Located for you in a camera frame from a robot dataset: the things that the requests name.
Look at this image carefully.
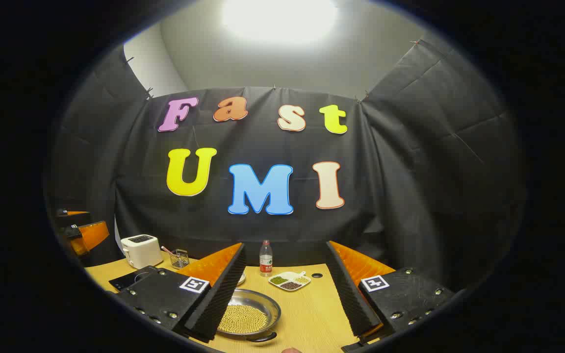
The black backdrop cloth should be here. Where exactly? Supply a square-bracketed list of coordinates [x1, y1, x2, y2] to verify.
[47, 39, 526, 295]

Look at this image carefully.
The large ceiling light panel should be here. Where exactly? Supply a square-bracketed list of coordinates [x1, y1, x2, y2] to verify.
[221, 0, 339, 45]

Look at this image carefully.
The white divided dish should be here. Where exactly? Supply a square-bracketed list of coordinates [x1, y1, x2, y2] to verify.
[269, 271, 311, 292]

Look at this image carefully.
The steel pot with black handle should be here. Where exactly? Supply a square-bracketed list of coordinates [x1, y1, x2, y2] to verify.
[216, 288, 282, 342]

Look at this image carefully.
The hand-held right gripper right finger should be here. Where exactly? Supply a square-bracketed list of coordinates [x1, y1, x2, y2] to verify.
[325, 240, 455, 351]

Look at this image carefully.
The pile of soybeans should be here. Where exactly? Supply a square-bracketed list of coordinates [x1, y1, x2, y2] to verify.
[218, 304, 269, 334]

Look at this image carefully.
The wire mesh basket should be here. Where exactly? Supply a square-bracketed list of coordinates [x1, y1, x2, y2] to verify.
[170, 249, 191, 269]

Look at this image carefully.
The black induction cooktop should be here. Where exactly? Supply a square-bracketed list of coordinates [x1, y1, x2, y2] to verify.
[109, 266, 158, 292]

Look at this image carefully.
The clear water bottle red label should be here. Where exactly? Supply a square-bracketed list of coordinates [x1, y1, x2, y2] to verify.
[259, 240, 273, 277]

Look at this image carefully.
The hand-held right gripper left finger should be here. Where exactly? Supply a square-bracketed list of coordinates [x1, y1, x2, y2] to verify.
[116, 242, 247, 343]

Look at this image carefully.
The white toaster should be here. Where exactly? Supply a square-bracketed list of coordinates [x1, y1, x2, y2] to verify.
[121, 235, 163, 269]

